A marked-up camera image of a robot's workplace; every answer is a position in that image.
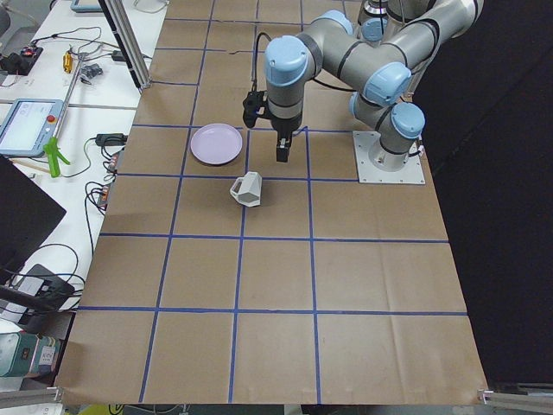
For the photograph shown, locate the black monitor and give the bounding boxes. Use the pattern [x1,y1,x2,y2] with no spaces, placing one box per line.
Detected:
[1,157,67,271]

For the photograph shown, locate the long metal rod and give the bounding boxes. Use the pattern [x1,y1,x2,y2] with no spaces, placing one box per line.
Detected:
[52,53,85,138]

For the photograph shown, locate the yellow handled tool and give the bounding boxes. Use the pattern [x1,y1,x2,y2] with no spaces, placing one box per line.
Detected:
[62,50,73,73]

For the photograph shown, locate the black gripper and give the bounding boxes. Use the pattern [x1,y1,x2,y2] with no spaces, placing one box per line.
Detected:
[243,91,302,163]

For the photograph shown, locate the aluminium frame post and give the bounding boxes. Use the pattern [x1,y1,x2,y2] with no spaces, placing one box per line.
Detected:
[99,0,151,91]

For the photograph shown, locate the teach pendant tablet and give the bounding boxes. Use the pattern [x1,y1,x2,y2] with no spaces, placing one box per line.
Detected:
[1,99,63,157]

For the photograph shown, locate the black power adapter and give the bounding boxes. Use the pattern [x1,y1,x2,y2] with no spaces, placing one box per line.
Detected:
[94,133,128,147]

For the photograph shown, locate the green plastic clamp tool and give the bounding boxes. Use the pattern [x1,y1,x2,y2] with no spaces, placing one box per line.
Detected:
[43,137,71,178]

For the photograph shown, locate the lavender plate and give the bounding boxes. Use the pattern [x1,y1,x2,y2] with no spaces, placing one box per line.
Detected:
[190,123,243,165]

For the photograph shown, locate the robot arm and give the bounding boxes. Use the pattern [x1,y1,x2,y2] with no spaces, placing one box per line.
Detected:
[243,1,484,172]

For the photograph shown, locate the white angular mug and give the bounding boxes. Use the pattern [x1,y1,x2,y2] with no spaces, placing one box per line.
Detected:
[230,171,263,208]

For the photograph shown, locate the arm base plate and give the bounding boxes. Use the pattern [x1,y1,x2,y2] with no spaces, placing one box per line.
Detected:
[353,131,425,185]

